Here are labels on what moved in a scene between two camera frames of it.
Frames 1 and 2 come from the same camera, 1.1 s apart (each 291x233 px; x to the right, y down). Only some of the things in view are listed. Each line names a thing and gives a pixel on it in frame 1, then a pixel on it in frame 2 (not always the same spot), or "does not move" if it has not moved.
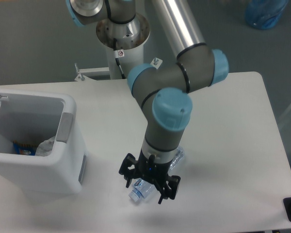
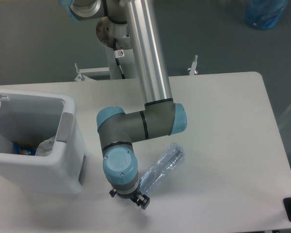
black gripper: x=150 y=169 -> x=143 y=200
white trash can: x=28 y=116 does not move
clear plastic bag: x=45 y=147 does not move
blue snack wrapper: x=25 y=149 does not move
